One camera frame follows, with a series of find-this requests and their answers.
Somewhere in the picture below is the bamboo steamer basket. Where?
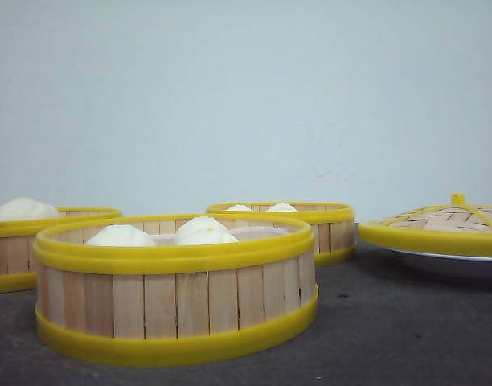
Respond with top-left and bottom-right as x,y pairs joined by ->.
33,213 -> 318,367
207,201 -> 356,266
0,207 -> 122,293

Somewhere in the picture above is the woven bamboo steamer lid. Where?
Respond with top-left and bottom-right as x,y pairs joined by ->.
358,193 -> 492,258

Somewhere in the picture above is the white bun back left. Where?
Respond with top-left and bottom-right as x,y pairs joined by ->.
227,204 -> 253,212

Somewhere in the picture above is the white bun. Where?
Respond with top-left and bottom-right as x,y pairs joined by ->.
266,203 -> 298,213
84,224 -> 156,247
174,216 -> 238,246
227,204 -> 253,212

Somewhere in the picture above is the white bun back right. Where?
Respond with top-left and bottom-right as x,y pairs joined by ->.
266,203 -> 298,213

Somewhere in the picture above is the white bun front right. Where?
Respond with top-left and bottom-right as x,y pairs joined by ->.
174,216 -> 238,246

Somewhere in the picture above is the white bun front left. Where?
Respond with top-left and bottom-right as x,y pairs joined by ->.
84,224 -> 156,247

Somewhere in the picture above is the white plate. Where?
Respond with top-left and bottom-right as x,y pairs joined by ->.
392,249 -> 492,283

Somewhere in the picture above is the white bun left basket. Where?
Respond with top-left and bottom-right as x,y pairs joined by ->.
0,197 -> 62,222

